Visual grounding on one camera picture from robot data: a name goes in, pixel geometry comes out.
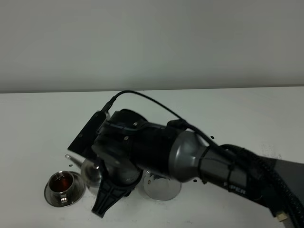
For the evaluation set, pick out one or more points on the steel teapot base tray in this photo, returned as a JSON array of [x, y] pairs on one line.
[[160, 188]]

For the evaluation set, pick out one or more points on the steel teacup far left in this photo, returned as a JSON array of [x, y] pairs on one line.
[[61, 185]]

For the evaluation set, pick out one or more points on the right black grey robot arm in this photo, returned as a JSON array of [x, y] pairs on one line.
[[173, 151]]

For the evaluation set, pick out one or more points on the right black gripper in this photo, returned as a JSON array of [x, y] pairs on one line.
[[108, 138]]

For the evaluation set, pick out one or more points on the stainless steel teapot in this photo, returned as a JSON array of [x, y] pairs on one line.
[[93, 174]]

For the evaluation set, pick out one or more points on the steel saucer far left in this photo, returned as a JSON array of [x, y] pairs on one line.
[[76, 194]]

